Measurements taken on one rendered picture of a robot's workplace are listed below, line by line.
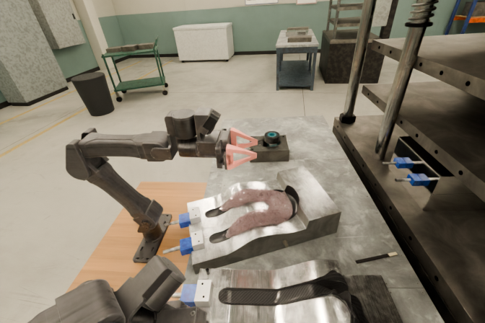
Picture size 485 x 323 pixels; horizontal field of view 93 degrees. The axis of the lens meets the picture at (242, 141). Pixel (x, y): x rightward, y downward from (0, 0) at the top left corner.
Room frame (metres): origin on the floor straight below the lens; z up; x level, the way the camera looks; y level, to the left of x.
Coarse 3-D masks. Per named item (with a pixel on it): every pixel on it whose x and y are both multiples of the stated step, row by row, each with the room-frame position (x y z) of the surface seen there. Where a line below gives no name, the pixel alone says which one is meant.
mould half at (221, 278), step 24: (312, 264) 0.33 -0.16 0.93; (336, 264) 0.33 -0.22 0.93; (216, 288) 0.31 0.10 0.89; (360, 288) 0.30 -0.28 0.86; (384, 288) 0.29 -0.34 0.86; (216, 312) 0.26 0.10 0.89; (240, 312) 0.25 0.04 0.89; (264, 312) 0.25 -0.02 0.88; (288, 312) 0.24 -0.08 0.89; (312, 312) 0.23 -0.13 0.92; (336, 312) 0.22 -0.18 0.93; (384, 312) 0.24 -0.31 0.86
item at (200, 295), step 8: (200, 280) 0.32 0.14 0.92; (208, 280) 0.32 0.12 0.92; (184, 288) 0.31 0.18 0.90; (192, 288) 0.31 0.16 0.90; (200, 288) 0.30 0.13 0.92; (208, 288) 0.30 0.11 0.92; (176, 296) 0.30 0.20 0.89; (184, 296) 0.29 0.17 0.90; (192, 296) 0.29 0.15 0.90; (200, 296) 0.28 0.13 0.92; (208, 296) 0.28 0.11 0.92; (192, 304) 0.28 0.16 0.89; (200, 304) 0.27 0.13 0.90; (208, 304) 0.27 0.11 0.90
